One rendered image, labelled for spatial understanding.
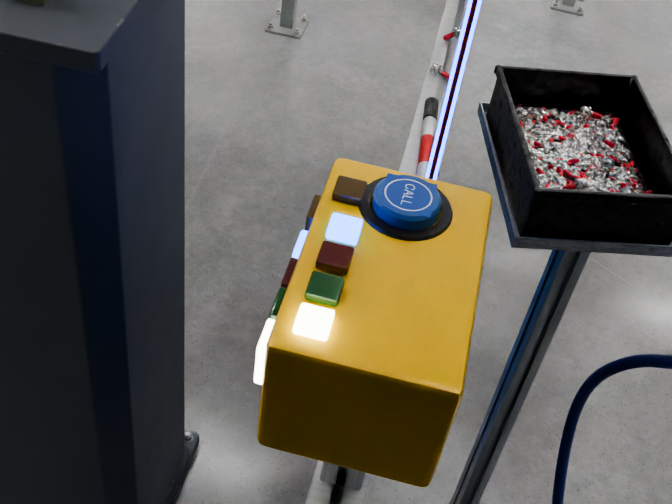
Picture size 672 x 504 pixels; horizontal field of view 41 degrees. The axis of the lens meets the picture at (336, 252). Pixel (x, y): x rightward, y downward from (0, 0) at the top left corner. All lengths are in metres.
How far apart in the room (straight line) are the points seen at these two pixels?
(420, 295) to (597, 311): 1.61
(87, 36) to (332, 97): 1.74
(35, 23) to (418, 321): 0.46
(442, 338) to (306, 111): 1.98
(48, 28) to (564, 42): 2.32
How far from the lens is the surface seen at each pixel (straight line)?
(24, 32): 0.80
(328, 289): 0.46
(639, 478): 1.84
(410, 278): 0.49
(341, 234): 0.50
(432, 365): 0.45
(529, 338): 1.10
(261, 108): 2.42
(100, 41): 0.78
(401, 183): 0.53
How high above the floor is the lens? 1.42
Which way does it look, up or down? 44 degrees down
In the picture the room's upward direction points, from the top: 9 degrees clockwise
